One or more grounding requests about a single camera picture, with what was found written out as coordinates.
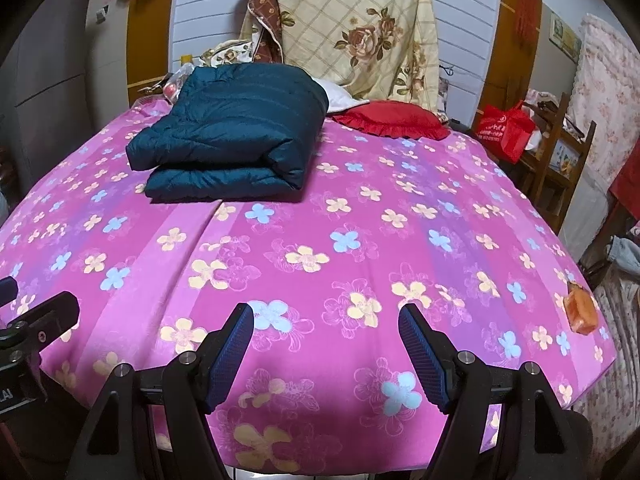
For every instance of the teal puffer jacket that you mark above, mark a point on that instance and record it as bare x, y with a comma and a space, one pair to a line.
230, 125

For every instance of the small framed picture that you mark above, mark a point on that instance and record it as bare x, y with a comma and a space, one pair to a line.
566, 35

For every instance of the clear plastic bag of packets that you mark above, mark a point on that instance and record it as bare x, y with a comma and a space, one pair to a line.
177, 85

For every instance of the clear plastic bottle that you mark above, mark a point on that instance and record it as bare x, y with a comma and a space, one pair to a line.
186, 66

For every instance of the pink floral hanging blanket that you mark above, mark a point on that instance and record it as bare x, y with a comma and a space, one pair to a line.
607, 95

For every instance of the brown floral quilt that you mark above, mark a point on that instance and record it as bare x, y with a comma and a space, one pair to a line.
260, 0

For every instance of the cream rose-print quilt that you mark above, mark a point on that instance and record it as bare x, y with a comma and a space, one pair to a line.
350, 10

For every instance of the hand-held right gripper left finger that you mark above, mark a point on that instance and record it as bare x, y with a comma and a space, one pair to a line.
230, 355

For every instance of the pink floral bedsheet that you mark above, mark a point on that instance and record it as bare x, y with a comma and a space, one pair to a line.
325, 240

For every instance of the red shopping bag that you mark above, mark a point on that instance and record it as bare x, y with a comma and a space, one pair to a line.
502, 130

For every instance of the white pillow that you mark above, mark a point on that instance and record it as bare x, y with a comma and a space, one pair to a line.
341, 97

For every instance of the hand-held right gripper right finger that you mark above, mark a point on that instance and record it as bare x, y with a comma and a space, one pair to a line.
425, 355

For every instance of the red knot decoration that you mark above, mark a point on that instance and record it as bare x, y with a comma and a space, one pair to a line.
529, 0

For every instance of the wooden chair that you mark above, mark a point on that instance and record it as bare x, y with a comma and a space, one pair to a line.
560, 160

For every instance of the blue jeans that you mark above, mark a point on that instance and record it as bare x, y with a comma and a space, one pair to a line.
626, 254

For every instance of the grey wardrobe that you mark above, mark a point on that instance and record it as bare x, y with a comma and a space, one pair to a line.
55, 70

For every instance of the red pillow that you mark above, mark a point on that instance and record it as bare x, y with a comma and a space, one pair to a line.
395, 117

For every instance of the white panelled headboard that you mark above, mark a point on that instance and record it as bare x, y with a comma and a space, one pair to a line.
210, 15

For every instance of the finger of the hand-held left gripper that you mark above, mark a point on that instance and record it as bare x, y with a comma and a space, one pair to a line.
7, 290
45, 317

